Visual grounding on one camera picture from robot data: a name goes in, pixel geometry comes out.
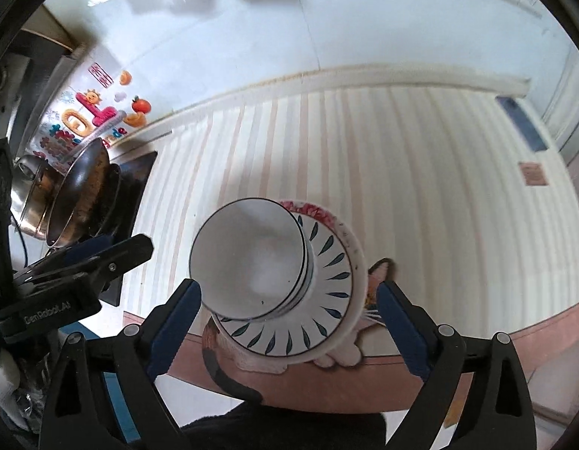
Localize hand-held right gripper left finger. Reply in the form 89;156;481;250
37;278;203;450

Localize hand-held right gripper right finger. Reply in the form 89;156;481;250
376;280;537;450

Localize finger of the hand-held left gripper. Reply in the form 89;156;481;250
18;235;116;273
15;233;155;294

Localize blue leaf pattern plate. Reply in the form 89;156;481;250
209;211;356;357

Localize plain white bowl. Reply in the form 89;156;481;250
189;198;305;322

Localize white bowl with coloured print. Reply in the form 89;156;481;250
282;213;316;312

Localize red floral rim plate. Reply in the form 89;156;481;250
202;201;369;365

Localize metal wok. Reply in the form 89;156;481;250
46;138;122;247

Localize black stove top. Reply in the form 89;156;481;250
95;150;159;308

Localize steel pot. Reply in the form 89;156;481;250
10;154;60;240

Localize pink cat print mat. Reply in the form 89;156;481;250
168;257;579;425

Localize pink square pad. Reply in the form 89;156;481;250
519;162;551;187

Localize dark range hood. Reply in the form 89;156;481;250
0;4;91;108

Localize blue rag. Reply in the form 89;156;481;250
495;96;549;153

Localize colourful wall sticker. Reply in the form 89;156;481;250
31;63;152;174

